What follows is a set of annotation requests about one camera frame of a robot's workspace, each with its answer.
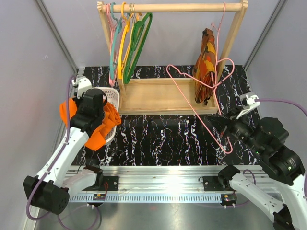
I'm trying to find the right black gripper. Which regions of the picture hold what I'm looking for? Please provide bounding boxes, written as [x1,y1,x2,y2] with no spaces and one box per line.
[207,105,265,155]

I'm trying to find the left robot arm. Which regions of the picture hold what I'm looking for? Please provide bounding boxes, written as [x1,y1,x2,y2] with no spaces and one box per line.
[23,88,107,215]

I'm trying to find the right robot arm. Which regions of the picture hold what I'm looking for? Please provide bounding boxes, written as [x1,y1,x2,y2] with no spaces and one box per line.
[217,114,307,230]

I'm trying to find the camouflage orange trousers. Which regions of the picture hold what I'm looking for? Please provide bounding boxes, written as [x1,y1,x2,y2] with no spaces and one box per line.
[192,28,216,105]

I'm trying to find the teal plastic hanger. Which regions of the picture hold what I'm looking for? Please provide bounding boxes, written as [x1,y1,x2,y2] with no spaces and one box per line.
[110,2,123,70]

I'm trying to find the yellow plastic hanger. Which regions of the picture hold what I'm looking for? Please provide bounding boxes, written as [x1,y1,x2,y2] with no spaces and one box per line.
[117,1,134,85]

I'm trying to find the wooden clothes rack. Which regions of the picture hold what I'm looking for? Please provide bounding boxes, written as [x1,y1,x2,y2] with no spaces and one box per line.
[97,0,248,112]

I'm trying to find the wooden tray base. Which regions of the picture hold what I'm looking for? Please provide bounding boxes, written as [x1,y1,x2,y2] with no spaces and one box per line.
[119,78,218,115]

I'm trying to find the white perforated plastic basket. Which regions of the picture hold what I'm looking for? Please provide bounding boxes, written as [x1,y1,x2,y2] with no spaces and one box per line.
[99,87,120,146]

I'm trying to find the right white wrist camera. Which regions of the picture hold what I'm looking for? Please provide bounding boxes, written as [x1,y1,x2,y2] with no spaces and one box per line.
[236,92,260,120]

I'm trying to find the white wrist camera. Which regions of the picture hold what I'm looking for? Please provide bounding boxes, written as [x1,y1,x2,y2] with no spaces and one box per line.
[236,92,260,120]
[71,76,92,99]

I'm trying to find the aluminium mounting rail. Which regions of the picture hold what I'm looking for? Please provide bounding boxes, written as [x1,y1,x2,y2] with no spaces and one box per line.
[64,165,281,203]

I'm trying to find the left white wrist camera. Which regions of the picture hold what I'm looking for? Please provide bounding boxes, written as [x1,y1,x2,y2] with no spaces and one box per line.
[71,76,92,99]

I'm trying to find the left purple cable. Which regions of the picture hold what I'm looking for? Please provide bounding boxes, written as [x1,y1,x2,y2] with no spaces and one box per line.
[25,75,101,230]

